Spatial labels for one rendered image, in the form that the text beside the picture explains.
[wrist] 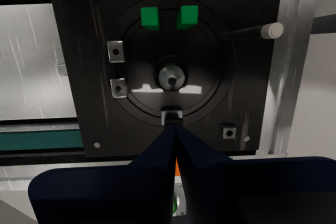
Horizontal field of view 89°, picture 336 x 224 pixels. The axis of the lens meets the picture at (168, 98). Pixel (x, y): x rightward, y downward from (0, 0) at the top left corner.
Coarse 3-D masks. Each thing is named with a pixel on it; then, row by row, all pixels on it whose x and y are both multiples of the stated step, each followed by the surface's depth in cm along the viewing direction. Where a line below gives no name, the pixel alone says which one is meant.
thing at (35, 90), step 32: (0, 0) 23; (32, 0) 23; (0, 32) 23; (32, 32) 23; (0, 64) 25; (32, 64) 25; (0, 96) 26; (32, 96) 26; (64, 96) 26; (0, 128) 26; (32, 128) 26; (64, 128) 25
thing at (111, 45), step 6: (108, 42) 16; (114, 42) 16; (120, 42) 16; (108, 48) 16; (114, 48) 16; (120, 48) 16; (108, 54) 16; (114, 54) 16; (120, 54) 16; (126, 54) 17; (114, 60) 16; (120, 60) 16; (126, 60) 17
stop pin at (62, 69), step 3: (63, 63) 21; (57, 66) 20; (60, 66) 20; (63, 66) 20; (60, 69) 20; (63, 69) 20; (60, 72) 20; (63, 72) 20; (66, 72) 20; (60, 75) 20; (63, 75) 20; (66, 75) 20
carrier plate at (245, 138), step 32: (64, 0) 18; (96, 0) 18; (128, 0) 18; (224, 0) 18; (256, 0) 18; (64, 32) 19; (96, 32) 19; (96, 64) 20; (256, 64) 20; (96, 96) 21; (256, 96) 21; (96, 128) 22; (128, 128) 22; (160, 128) 22; (192, 128) 22; (256, 128) 22
